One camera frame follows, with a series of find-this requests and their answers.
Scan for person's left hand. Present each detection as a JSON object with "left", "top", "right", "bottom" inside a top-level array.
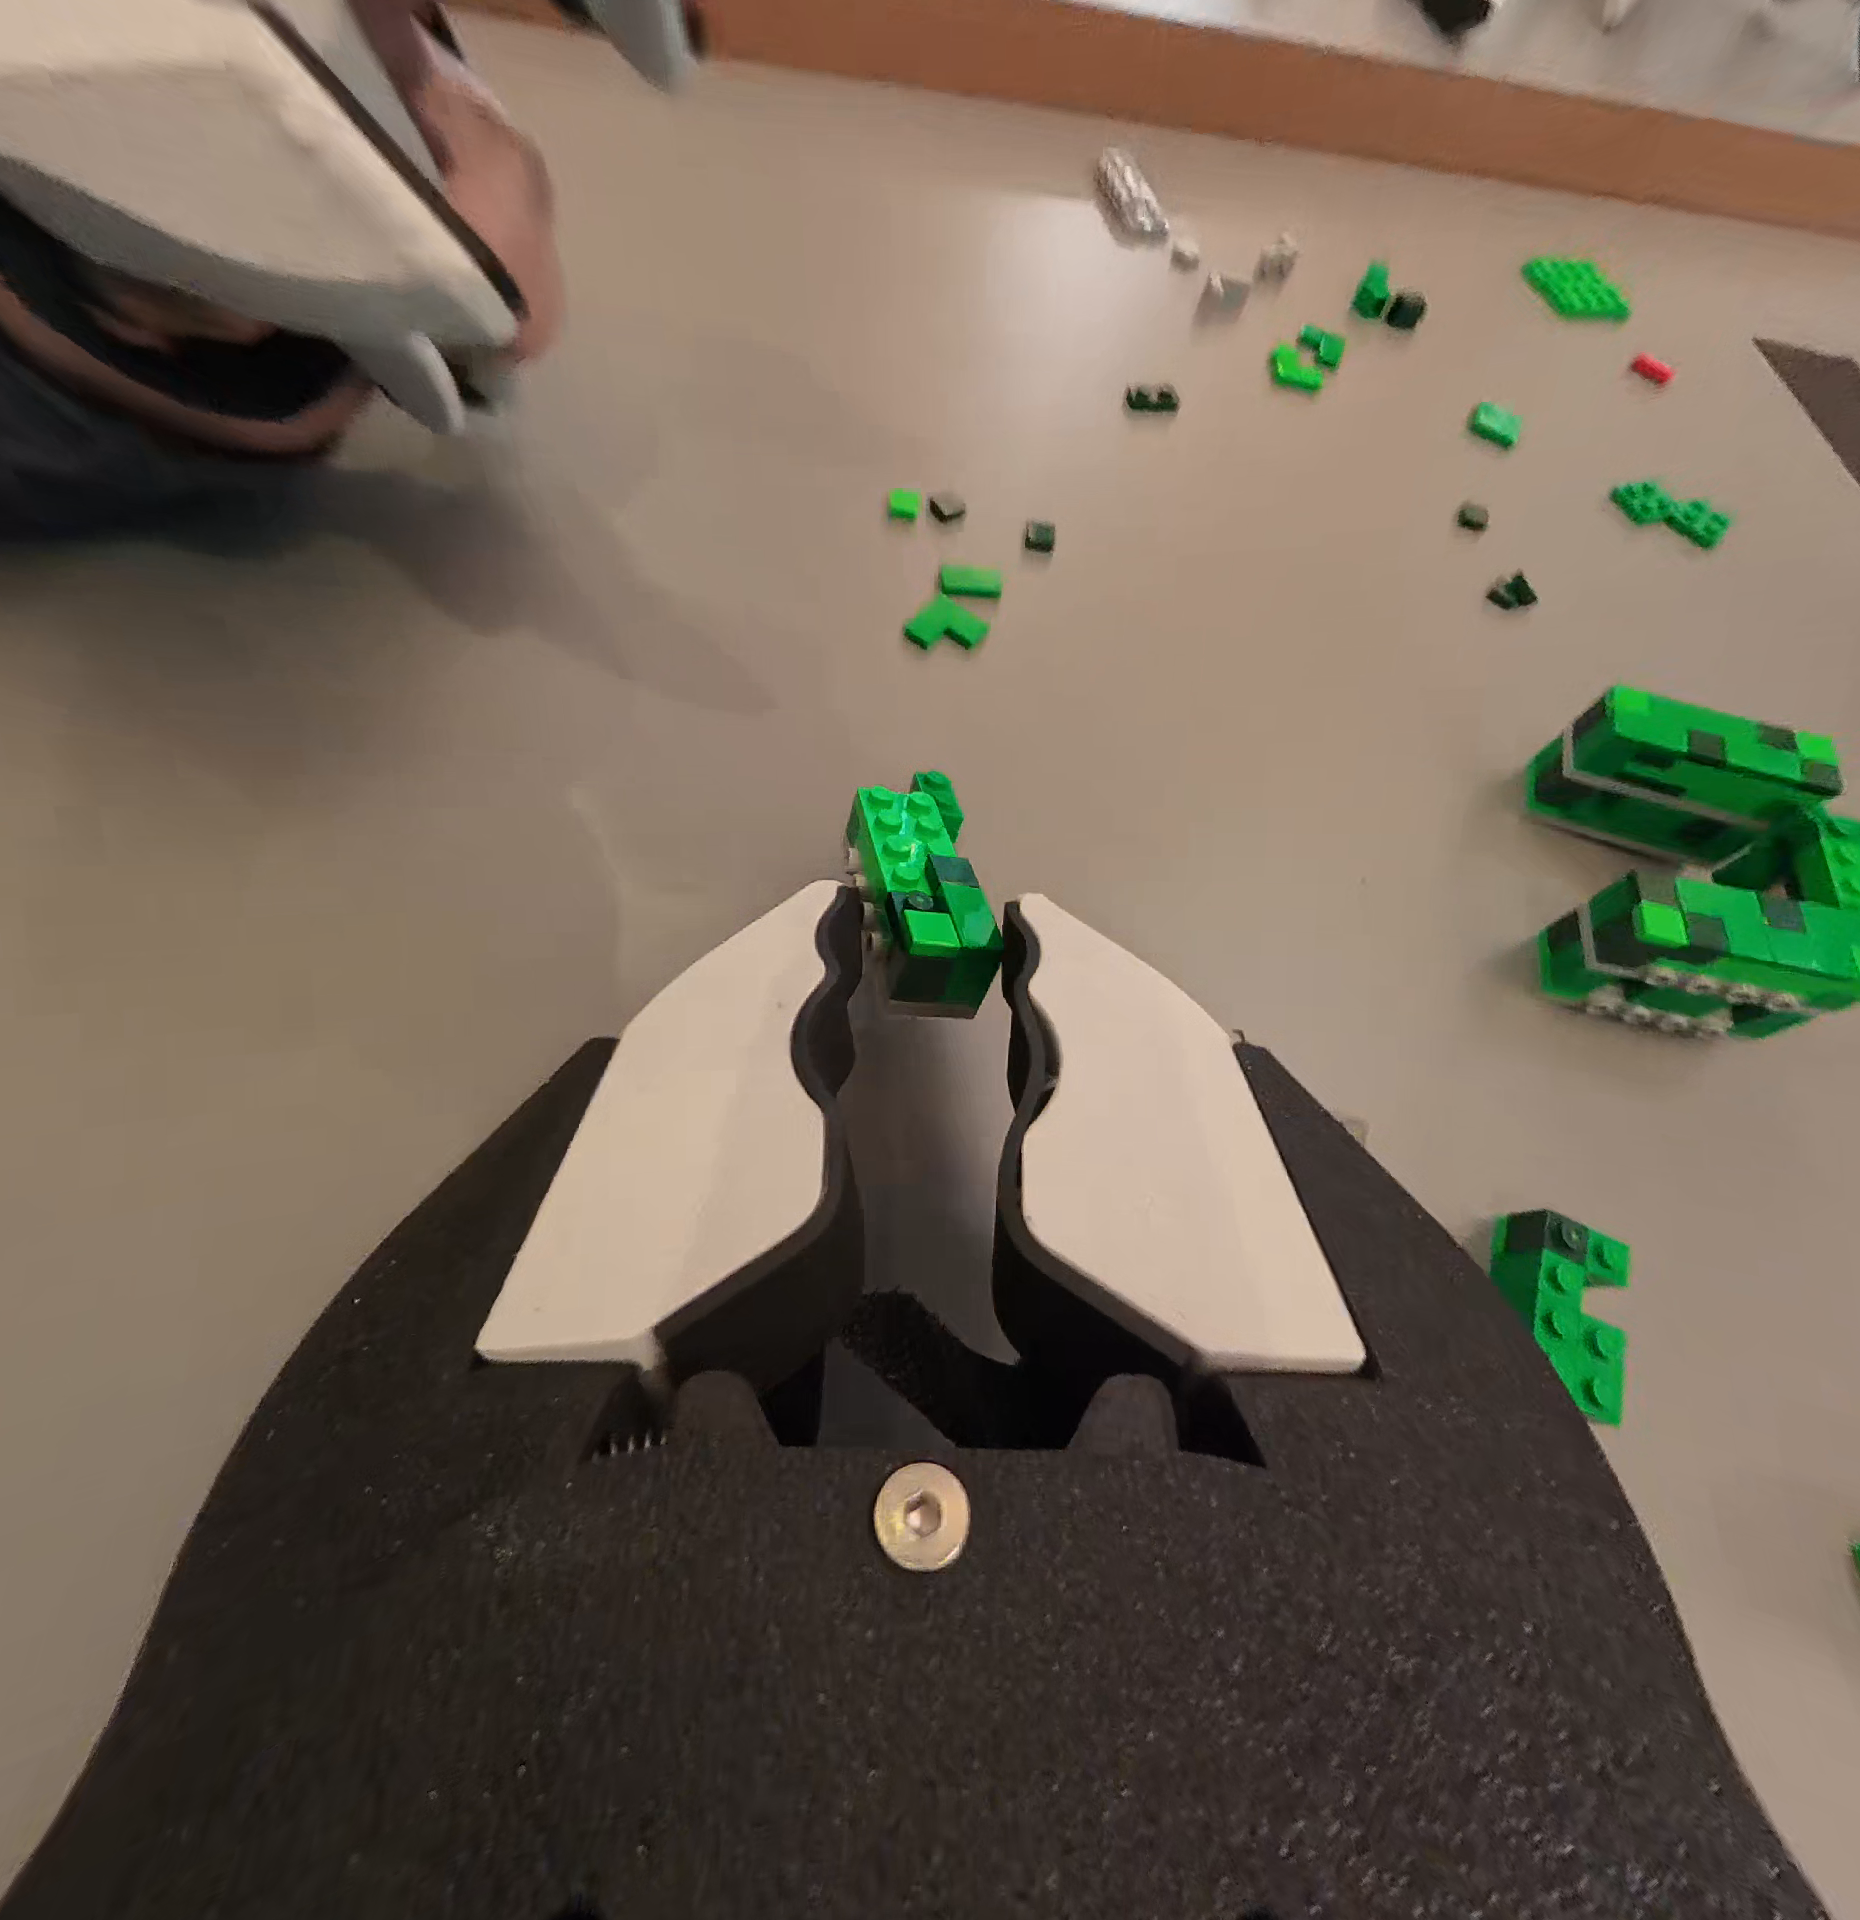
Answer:
[{"left": 351, "top": 0, "right": 559, "bottom": 370}]

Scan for scattered small green bricks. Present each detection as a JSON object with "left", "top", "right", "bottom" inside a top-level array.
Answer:
[{"left": 884, "top": 254, "right": 1734, "bottom": 655}]

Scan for green stepped brick assembly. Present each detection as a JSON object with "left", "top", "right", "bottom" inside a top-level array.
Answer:
[{"left": 1488, "top": 1208, "right": 1634, "bottom": 1427}]

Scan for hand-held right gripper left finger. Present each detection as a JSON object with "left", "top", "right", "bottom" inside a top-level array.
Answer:
[{"left": 475, "top": 881, "right": 867, "bottom": 1378}]

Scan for wooden-edged grey table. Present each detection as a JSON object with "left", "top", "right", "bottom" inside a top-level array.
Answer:
[{"left": 448, "top": 0, "right": 1860, "bottom": 250}]

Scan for large green brick build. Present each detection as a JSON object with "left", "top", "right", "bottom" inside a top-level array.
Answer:
[{"left": 1522, "top": 680, "right": 1860, "bottom": 1044}]

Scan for small green brick assembly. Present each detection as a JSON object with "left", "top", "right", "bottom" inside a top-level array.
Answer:
[{"left": 847, "top": 770, "right": 1005, "bottom": 1021}]

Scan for grey tread piece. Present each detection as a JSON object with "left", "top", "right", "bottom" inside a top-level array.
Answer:
[{"left": 1094, "top": 146, "right": 1171, "bottom": 246}]

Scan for grey desk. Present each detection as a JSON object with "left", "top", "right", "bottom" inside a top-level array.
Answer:
[{"left": 0, "top": 7, "right": 1860, "bottom": 1920}]

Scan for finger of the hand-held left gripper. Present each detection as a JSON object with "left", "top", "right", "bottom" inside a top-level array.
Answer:
[
  {"left": 576, "top": 0, "right": 710, "bottom": 94},
  {"left": 0, "top": 0, "right": 524, "bottom": 439}
]

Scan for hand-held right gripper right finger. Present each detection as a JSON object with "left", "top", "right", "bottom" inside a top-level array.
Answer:
[{"left": 992, "top": 892, "right": 1369, "bottom": 1400}]

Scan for black desk cable cover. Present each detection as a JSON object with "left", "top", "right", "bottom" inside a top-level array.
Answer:
[{"left": 1755, "top": 337, "right": 1860, "bottom": 526}]

